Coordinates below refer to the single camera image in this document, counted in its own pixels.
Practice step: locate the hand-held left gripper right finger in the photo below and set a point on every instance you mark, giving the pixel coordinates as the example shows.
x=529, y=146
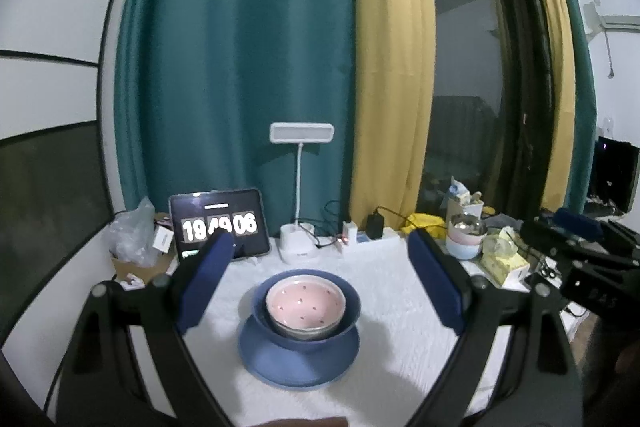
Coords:
x=435, y=279

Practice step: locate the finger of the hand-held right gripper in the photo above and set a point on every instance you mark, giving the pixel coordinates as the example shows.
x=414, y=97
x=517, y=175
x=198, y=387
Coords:
x=545, y=232
x=580, y=222

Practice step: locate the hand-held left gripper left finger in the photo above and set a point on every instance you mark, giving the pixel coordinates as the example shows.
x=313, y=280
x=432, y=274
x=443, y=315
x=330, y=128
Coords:
x=205, y=282

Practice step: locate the blue bowl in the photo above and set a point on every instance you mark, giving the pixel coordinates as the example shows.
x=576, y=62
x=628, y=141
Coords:
x=257, y=302

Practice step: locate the pink speckled bowl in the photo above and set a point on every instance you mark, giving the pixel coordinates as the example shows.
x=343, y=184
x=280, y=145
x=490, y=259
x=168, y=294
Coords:
x=305, y=302

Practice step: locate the blue plate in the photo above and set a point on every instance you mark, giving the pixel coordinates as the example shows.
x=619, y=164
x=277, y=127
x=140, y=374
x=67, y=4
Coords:
x=300, y=369

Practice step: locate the pink and blue pot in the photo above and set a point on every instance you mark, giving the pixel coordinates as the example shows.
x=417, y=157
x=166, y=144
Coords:
x=462, y=247

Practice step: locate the grey cloth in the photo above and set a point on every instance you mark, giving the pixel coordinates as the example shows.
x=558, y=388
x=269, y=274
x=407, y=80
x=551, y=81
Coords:
x=502, y=222

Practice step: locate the opened yellow tissue pack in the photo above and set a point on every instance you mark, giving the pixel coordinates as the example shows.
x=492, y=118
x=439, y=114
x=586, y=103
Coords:
x=495, y=247

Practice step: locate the cardboard box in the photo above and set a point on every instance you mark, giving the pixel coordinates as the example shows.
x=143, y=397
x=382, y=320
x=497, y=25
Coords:
x=150, y=272

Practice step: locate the yellow wipes pack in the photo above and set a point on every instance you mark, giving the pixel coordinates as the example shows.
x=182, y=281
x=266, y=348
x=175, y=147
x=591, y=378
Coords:
x=425, y=221

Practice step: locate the small white box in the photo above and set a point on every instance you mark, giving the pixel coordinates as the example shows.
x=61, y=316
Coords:
x=163, y=239

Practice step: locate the white power strip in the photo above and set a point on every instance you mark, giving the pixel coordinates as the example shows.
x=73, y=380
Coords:
x=390, y=234

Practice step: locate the black monitor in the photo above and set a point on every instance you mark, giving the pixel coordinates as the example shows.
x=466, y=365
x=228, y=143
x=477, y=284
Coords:
x=617, y=167

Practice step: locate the tablet showing clock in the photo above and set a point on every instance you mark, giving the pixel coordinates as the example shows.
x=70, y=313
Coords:
x=245, y=222

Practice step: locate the white plastic basket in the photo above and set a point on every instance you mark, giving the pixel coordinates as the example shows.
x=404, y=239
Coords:
x=470, y=208

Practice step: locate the black charger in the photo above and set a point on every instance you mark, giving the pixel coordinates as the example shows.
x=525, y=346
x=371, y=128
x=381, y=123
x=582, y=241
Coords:
x=375, y=226

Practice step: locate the clear plastic bag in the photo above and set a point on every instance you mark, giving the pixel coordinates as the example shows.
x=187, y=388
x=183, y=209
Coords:
x=130, y=232

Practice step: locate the white charger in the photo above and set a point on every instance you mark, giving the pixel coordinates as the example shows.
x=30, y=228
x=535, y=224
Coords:
x=349, y=231

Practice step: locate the narrow teal curtain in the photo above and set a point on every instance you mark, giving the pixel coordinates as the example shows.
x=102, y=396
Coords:
x=582, y=107

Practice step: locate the narrow yellow curtain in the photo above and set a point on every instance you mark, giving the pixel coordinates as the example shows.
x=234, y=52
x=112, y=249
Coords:
x=550, y=57

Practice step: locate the white desk lamp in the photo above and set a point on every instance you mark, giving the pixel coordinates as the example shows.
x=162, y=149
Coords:
x=300, y=133

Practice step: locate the white air conditioner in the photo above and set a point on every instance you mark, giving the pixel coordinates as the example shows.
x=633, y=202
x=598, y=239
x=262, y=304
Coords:
x=620, y=24

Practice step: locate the dark glass sliding door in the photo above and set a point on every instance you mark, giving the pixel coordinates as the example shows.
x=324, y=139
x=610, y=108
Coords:
x=475, y=32

